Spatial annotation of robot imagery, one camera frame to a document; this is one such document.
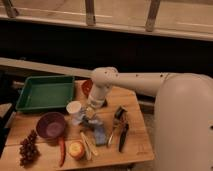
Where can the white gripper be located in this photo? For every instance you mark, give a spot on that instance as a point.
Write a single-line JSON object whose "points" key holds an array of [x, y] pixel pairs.
{"points": [[88, 111]]}

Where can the light blue towel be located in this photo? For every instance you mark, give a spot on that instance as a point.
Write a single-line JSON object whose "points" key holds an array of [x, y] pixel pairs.
{"points": [[92, 123]]}

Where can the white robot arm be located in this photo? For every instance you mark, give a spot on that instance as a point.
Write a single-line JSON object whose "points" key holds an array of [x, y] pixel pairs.
{"points": [[183, 112]]}

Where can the white plastic cup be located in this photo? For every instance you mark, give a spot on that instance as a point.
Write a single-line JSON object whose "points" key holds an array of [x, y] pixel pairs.
{"points": [[74, 108]]}

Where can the dark brown block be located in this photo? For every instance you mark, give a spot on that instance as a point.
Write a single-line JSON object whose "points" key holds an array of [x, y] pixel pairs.
{"points": [[105, 103]]}

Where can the wooden cutting board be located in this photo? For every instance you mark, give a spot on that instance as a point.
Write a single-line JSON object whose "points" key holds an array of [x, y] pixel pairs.
{"points": [[137, 147]]}

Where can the blue sponge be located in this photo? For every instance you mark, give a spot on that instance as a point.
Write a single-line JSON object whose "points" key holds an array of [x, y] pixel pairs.
{"points": [[100, 136]]}

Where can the red orange bowl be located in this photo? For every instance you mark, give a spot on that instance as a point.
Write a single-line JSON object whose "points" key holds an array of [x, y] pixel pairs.
{"points": [[86, 87]]}

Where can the silver metal utensil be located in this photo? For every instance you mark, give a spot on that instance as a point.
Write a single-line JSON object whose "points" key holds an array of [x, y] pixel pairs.
{"points": [[115, 125]]}

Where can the beige wooden utensil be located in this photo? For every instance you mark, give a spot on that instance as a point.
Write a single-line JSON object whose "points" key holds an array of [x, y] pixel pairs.
{"points": [[90, 148]]}

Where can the purple bowl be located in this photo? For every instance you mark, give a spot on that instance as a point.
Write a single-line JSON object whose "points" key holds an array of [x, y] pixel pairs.
{"points": [[51, 125]]}

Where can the red yellow apple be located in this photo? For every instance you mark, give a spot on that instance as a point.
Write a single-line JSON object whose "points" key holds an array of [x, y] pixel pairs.
{"points": [[76, 150]]}

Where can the red chili pepper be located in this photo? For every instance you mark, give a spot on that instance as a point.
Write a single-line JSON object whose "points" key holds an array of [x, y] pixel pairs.
{"points": [[62, 151]]}

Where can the green plastic tray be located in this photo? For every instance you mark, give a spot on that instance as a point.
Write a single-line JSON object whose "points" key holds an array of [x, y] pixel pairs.
{"points": [[43, 93]]}

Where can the dark grape bunch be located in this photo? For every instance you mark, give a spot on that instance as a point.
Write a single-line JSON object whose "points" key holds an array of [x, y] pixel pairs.
{"points": [[28, 150]]}

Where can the black handled knife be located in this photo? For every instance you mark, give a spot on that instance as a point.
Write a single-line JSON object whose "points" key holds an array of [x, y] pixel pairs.
{"points": [[123, 136]]}

